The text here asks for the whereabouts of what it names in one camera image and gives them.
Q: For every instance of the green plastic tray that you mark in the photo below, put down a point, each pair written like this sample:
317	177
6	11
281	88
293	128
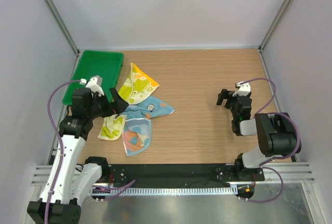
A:
102	67

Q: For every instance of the blue polka dot towel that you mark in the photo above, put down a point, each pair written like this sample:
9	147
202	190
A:
137	132

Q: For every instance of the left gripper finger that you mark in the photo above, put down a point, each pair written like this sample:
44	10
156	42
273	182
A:
116	99
119	106

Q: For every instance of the white slotted cable duct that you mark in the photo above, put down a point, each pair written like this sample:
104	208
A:
142	192

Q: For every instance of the right aluminium frame post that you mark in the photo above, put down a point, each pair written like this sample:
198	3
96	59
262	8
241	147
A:
274	24

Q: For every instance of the yellow green patterned towel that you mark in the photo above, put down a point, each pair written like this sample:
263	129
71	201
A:
137	87

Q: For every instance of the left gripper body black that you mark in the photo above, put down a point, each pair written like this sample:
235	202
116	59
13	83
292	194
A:
101	107

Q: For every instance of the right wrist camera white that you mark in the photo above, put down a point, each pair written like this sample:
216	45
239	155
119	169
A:
243	89

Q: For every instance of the left aluminium frame post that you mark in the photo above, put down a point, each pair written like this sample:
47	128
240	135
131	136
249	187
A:
59	21

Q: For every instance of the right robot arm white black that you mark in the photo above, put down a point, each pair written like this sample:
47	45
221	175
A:
275	134

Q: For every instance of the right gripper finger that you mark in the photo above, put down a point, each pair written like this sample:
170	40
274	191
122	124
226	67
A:
223	95
230	99

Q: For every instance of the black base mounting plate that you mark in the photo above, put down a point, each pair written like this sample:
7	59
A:
177	176

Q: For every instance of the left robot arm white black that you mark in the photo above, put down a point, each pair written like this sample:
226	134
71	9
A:
63	195

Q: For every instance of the aluminium frame post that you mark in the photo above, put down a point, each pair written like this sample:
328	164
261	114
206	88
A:
274	24
59	21

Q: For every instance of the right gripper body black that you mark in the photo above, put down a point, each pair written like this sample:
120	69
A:
235	113

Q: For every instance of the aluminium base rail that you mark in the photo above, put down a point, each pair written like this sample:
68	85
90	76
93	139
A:
291	172

